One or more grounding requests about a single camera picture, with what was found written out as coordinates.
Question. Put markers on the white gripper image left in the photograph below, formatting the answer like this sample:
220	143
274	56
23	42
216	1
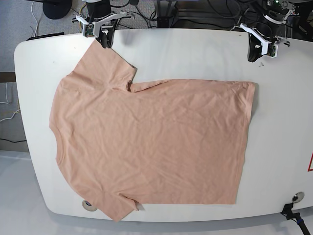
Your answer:
102	28

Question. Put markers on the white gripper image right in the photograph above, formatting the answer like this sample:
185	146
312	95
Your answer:
263	42

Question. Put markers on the peach pink T-shirt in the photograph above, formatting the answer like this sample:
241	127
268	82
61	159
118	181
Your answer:
121	143

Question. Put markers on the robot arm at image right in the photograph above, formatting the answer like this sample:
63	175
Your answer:
271	11

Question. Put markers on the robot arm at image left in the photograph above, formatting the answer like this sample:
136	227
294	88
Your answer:
98	9

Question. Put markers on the black round stand base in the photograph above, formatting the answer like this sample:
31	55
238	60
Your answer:
56	9

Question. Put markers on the black metal frame post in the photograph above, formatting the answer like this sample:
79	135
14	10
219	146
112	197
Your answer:
166	12

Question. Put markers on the right table cable grommet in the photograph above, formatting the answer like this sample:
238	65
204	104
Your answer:
298	197

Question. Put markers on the table cable grommet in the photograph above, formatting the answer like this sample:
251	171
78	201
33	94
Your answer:
88	206
298	197

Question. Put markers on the black clamp with cable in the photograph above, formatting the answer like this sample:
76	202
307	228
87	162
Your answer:
296	217

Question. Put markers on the left table cable grommet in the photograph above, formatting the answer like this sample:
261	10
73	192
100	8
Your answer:
88	206

